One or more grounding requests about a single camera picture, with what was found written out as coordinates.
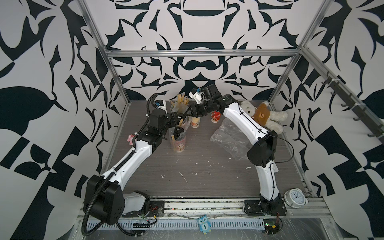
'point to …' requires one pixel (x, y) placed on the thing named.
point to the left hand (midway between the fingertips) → (171, 111)
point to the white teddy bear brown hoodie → (262, 115)
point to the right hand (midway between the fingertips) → (185, 111)
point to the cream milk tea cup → (195, 122)
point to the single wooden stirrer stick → (173, 137)
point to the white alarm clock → (295, 198)
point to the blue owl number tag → (205, 224)
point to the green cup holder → (178, 107)
